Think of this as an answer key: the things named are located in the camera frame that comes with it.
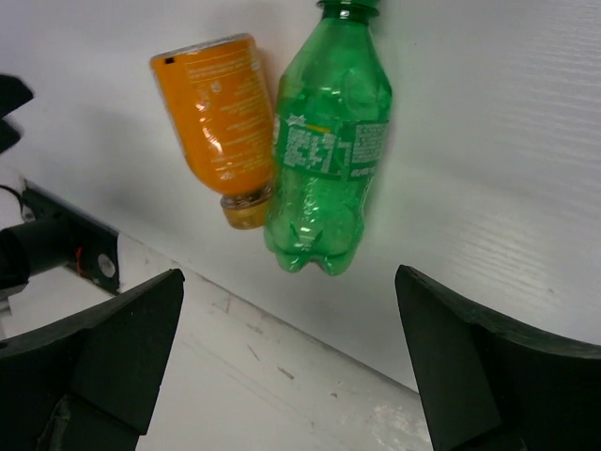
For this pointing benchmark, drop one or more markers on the orange juice bottle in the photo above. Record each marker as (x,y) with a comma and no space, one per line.
(216,96)

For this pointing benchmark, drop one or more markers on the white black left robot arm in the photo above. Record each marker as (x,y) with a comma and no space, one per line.
(14,94)

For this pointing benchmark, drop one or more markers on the white foam strip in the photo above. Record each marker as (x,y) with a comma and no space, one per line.
(240,379)

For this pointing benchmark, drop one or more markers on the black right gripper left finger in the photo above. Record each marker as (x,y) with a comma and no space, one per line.
(91,381)

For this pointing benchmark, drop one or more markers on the green sprite bottle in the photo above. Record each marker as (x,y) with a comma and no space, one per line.
(332,112)

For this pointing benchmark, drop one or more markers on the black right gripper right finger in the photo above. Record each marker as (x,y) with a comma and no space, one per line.
(490,382)

